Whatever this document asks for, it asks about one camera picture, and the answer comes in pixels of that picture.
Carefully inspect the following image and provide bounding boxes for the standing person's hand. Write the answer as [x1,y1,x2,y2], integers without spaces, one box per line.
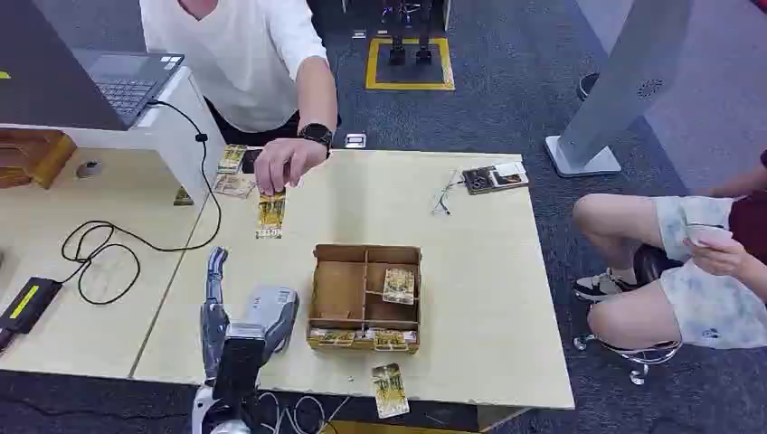
[253,137,329,196]

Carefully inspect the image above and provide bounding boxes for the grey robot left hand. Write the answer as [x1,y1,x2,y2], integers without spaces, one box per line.
[200,245,300,381]

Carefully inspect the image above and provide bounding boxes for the yellow printed card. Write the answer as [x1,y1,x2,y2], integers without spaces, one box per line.
[372,329,410,354]
[255,189,288,241]
[381,268,417,307]
[370,362,412,420]
[212,173,258,200]
[308,327,358,349]
[216,143,249,175]

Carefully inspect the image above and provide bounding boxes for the black wristwatch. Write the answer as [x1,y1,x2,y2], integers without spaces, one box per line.
[297,122,335,159]

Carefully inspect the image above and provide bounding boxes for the black wrist block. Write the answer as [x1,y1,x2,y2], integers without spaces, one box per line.
[212,338,266,414]

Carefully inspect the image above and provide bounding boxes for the wooden card box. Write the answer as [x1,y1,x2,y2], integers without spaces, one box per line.
[306,242,423,355]

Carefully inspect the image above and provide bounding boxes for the standing person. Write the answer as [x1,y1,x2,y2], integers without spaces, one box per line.
[138,0,340,148]

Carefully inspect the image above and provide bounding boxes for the grey laptop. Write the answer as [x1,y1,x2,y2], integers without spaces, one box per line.
[71,49,185,130]

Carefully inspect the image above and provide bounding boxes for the black robot legs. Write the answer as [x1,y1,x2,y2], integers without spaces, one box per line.
[381,0,438,67]

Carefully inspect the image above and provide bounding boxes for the dark tray with parts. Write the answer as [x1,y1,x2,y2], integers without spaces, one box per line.
[461,161,531,196]

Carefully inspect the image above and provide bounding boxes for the black power adapter yellow label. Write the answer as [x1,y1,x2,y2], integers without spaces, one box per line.
[0,276,63,353]

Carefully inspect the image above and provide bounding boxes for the brown wooden furniture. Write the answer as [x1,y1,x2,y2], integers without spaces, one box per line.
[0,127,79,191]

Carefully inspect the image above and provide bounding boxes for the black round floor object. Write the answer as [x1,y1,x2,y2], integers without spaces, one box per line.
[576,72,601,102]

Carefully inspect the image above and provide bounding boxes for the white pillar stand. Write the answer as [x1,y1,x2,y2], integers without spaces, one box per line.
[544,0,697,179]

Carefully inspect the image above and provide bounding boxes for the chrome stool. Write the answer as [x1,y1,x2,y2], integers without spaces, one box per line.
[573,334,685,387]

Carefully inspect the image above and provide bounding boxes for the seated person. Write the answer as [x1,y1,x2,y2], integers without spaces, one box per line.
[571,149,767,353]

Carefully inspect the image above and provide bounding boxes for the pale phone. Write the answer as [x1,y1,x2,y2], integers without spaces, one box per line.
[683,223,736,248]

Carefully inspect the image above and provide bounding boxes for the white cables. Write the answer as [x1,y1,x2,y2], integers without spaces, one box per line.
[257,391,353,434]

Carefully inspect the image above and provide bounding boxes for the black power cable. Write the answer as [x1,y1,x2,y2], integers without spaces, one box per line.
[60,99,223,307]

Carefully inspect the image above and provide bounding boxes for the thin loose wires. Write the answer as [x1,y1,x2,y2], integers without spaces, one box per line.
[430,170,466,217]

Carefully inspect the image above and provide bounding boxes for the yellow wooden table frame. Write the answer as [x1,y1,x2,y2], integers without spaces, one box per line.
[322,406,531,434]

